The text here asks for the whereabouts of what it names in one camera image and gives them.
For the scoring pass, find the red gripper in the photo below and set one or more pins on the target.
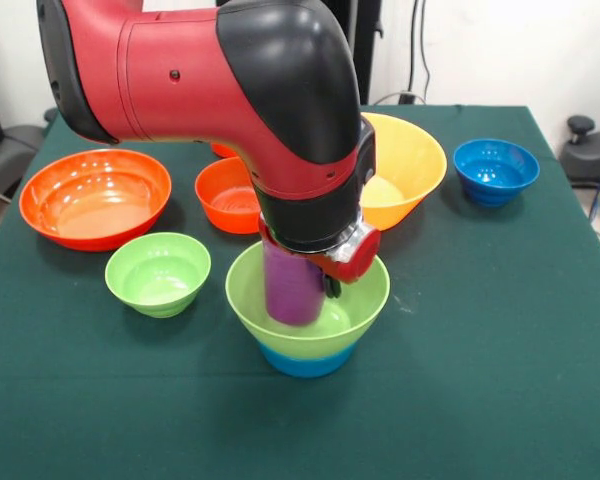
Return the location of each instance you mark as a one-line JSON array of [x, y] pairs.
[[360, 255]]

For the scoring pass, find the large green plastic bowl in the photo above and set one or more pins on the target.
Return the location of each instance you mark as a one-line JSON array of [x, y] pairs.
[[365, 300]]

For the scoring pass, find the purple plastic cup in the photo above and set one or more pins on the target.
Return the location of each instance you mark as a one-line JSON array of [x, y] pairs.
[[292, 290]]

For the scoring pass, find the light blue plastic bowl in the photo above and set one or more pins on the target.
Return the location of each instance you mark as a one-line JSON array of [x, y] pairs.
[[307, 365]]

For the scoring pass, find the large orange plastic bowl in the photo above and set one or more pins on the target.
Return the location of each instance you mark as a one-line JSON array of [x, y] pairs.
[[405, 165]]

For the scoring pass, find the red plastic cup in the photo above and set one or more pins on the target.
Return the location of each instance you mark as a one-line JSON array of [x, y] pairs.
[[224, 150]]

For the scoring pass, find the dark blue plastic bowl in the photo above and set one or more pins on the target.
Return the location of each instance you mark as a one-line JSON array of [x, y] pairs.
[[497, 172]]

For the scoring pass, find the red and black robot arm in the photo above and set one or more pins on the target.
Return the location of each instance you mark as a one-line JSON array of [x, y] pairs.
[[205, 90]]

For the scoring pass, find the small red plastic bowl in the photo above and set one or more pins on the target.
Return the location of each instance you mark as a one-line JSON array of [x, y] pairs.
[[225, 200]]

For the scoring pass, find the small green plastic bowl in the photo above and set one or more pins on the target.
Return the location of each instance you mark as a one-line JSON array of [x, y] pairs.
[[157, 277]]

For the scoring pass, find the dark green table cloth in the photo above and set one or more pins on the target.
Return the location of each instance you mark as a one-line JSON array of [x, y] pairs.
[[180, 425]]

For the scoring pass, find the large red plastic bowl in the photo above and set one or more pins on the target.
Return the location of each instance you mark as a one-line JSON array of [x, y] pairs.
[[95, 205]]

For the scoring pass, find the black chair base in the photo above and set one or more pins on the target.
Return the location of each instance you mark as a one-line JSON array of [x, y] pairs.
[[587, 155]]

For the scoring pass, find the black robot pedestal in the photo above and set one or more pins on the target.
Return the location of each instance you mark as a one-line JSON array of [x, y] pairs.
[[365, 50]]

